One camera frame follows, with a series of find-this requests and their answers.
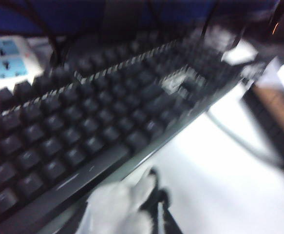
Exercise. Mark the reversible white black octopus plush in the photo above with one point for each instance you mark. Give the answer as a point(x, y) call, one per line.
point(112, 207)

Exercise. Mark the white paper slip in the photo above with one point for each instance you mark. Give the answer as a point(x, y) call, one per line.
point(240, 53)

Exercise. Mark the white power strip blue sockets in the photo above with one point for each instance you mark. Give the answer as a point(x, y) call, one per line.
point(7, 58)

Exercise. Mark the wood and black desk device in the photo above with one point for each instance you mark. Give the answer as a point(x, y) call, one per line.
point(273, 109)

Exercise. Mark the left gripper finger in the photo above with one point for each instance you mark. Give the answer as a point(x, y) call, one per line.
point(167, 224)

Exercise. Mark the black mechanical keyboard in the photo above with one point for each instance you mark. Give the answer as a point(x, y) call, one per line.
point(83, 126)

